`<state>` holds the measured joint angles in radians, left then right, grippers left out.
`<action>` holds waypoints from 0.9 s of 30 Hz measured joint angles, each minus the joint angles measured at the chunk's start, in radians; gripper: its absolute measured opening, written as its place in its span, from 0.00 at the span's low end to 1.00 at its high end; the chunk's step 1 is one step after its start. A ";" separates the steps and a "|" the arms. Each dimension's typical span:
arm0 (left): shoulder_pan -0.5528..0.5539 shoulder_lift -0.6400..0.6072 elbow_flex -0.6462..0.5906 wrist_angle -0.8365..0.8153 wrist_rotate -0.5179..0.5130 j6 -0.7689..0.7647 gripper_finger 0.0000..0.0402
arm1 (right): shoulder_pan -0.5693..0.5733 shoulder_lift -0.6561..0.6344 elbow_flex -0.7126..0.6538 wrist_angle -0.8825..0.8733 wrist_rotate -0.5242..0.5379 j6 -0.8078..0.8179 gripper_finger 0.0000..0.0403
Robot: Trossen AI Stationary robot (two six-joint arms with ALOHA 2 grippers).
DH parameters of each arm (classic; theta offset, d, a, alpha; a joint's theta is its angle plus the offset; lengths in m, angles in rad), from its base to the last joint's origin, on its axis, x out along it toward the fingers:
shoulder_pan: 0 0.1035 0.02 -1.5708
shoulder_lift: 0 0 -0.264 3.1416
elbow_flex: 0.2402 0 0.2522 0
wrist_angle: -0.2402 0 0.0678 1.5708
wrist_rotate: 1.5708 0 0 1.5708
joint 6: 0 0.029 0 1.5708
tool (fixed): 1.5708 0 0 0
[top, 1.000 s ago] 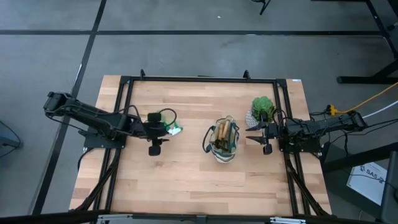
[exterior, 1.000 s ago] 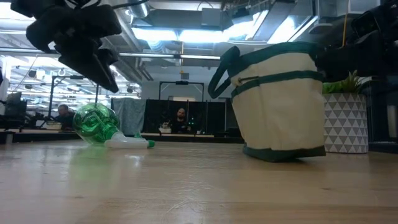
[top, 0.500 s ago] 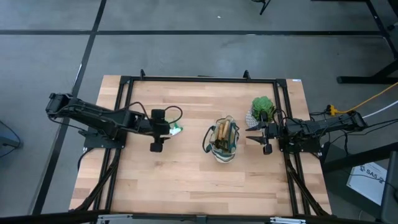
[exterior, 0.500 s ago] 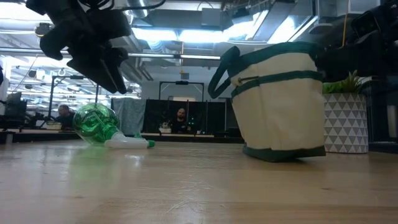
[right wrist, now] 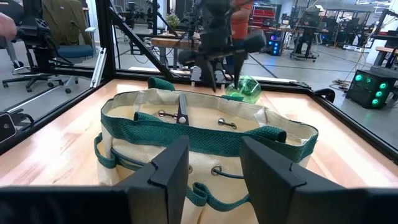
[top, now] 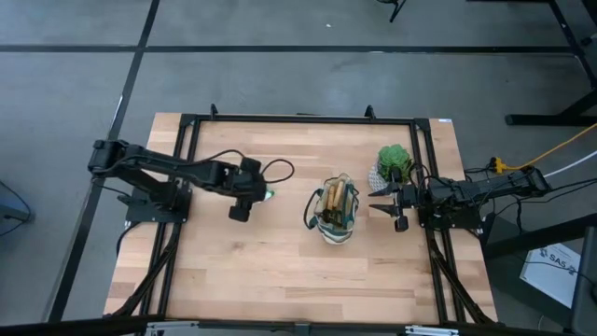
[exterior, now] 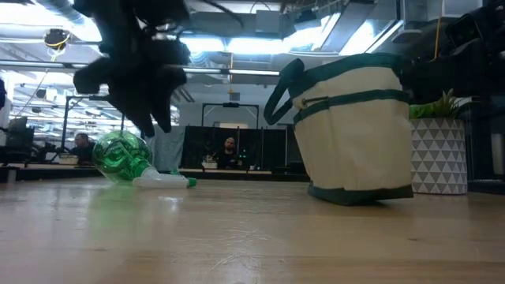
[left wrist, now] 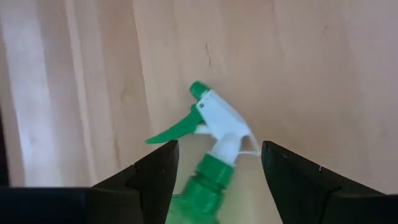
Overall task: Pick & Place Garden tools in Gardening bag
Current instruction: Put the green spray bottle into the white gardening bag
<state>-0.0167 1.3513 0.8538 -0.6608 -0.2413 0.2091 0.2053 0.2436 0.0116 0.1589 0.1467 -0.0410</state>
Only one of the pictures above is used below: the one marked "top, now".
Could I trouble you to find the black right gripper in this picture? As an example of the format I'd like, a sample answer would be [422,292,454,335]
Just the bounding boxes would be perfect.
[367,168,421,233]

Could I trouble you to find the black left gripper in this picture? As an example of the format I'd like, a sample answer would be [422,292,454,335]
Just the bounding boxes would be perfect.
[228,158,268,223]

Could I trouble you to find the beige green gardening bag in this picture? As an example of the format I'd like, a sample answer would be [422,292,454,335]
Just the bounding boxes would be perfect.
[303,172,360,245]

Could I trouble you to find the white triangle-patterned plant pot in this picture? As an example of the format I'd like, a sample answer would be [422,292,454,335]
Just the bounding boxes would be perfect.
[367,161,397,192]

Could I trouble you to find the green succulent plant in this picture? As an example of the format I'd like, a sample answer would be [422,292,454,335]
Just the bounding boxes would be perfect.
[376,143,414,183]

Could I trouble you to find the black side stand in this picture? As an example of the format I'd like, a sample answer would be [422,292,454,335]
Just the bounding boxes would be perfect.
[482,212,597,336]

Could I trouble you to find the white SAS printed box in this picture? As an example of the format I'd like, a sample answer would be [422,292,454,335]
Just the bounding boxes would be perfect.
[519,242,582,310]

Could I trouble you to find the black chair leg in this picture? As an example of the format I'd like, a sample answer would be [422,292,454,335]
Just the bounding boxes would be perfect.
[376,0,408,23]

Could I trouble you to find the grey equipment base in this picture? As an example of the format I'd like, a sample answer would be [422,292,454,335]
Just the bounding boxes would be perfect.
[0,179,37,239]

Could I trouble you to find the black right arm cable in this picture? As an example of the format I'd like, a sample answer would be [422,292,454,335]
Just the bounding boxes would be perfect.
[409,161,467,192]

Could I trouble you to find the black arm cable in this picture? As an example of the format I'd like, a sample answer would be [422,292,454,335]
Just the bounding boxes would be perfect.
[204,148,297,185]
[409,161,467,192]

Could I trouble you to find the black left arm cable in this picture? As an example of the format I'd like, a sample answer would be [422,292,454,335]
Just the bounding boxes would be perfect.
[204,148,297,185]

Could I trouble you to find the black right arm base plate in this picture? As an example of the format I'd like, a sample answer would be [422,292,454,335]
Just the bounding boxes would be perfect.
[416,204,482,230]

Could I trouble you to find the black aluminium table frame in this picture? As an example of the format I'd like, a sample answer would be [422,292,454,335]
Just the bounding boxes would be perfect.
[104,103,498,328]

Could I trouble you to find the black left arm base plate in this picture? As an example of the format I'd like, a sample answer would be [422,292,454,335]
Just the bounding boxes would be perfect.
[117,186,193,224]

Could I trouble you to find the silver metal bracket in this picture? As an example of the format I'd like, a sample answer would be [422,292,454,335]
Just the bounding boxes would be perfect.
[404,325,461,336]

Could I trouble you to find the black desk leg frame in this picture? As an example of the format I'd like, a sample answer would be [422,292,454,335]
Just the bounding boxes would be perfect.
[506,0,597,127]

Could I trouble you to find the yellow cable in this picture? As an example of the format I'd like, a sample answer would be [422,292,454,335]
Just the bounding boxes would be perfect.
[488,121,597,175]

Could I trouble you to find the white cable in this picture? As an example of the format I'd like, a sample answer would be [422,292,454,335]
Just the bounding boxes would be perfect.
[543,149,597,179]

